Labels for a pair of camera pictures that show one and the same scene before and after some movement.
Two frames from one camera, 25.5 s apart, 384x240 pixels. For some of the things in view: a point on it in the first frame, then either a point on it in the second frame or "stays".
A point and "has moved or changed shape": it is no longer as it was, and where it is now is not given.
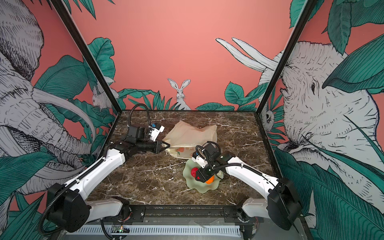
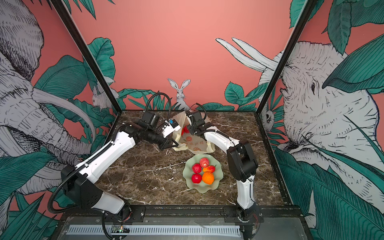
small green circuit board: (119, 229) stays
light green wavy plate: (193, 183) stays
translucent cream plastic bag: (184, 139) has moved or changed shape
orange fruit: (209, 181) stays
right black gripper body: (207, 172) -> (193, 129)
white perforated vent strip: (156, 230) stays
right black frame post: (309, 7) stays
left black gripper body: (149, 146) -> (158, 139)
